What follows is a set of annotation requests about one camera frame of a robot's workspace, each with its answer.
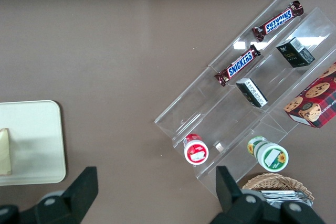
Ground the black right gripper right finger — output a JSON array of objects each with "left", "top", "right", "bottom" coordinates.
[{"left": 207, "top": 165, "right": 326, "bottom": 224}]

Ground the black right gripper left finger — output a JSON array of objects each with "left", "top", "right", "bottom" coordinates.
[{"left": 18, "top": 166, "right": 99, "bottom": 224}]

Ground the triangle sandwich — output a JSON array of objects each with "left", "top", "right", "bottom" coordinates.
[{"left": 0, "top": 127, "right": 13, "bottom": 176}]

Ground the wicker basket holding foil trays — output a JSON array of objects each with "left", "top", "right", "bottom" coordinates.
[{"left": 241, "top": 173, "right": 315, "bottom": 204}]

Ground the beige plastic tray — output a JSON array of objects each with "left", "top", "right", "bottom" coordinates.
[{"left": 0, "top": 100, "right": 67, "bottom": 186}]

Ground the stack of foil trays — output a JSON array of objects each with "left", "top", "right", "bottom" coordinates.
[{"left": 259, "top": 189, "right": 313, "bottom": 210}]

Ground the green sunflower yoghurt cup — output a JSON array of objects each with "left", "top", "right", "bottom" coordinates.
[{"left": 247, "top": 135, "right": 289, "bottom": 173}]

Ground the red lidded yoghurt cup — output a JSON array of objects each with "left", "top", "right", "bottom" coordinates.
[{"left": 183, "top": 133, "right": 209, "bottom": 165}]

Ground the clear acrylic stepped shelf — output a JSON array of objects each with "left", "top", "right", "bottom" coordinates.
[{"left": 154, "top": 0, "right": 336, "bottom": 200}]

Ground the small black carton box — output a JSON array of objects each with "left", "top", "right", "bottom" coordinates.
[
  {"left": 276, "top": 37, "right": 316, "bottom": 69},
  {"left": 235, "top": 78, "right": 269, "bottom": 108}
]

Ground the red tartan cookie box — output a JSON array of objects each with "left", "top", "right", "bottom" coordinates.
[{"left": 283, "top": 62, "right": 336, "bottom": 130}]

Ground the Snickers chocolate bar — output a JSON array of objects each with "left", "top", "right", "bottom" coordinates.
[
  {"left": 214, "top": 45, "right": 262, "bottom": 88},
  {"left": 251, "top": 0, "right": 306, "bottom": 42}
]

